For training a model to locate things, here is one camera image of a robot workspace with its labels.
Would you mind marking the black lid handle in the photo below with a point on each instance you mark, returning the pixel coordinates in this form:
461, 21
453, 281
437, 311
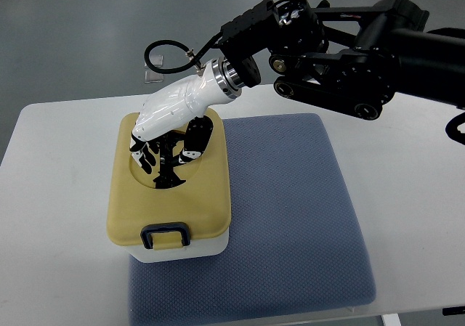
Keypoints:
164, 146

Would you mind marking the upper floor socket plate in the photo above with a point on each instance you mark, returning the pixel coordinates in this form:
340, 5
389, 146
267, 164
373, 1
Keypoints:
156, 60

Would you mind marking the blue grey fabric mat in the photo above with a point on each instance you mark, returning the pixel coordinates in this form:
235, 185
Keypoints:
295, 242

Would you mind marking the yellow storage box lid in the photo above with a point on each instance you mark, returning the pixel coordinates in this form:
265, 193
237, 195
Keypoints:
202, 202

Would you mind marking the dark front latch clip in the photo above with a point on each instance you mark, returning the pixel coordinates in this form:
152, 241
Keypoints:
180, 228

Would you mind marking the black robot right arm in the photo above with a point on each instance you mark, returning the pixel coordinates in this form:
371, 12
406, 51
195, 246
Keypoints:
350, 60

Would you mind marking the white storage box base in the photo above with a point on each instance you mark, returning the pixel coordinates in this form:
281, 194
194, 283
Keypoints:
167, 247

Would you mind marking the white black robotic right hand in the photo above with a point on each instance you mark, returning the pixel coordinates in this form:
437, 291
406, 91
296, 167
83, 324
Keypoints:
180, 102

